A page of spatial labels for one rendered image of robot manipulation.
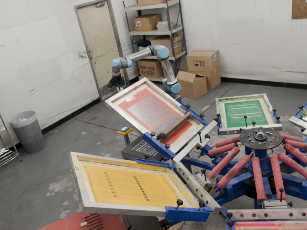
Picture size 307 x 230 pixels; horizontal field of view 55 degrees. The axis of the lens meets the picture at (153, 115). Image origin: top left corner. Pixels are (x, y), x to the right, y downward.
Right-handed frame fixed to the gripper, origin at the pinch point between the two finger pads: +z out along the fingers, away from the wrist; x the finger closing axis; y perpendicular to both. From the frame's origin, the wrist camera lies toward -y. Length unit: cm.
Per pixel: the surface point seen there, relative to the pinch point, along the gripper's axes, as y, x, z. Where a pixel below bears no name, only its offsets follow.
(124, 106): -16.2, -27.1, -5.1
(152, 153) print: -11, -60, 38
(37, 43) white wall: 102, 296, 72
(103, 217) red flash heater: -103, -87, 14
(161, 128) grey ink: -9, -66, 5
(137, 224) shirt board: -86, -104, 25
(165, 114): 8, -57, 3
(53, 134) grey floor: 57, 226, 225
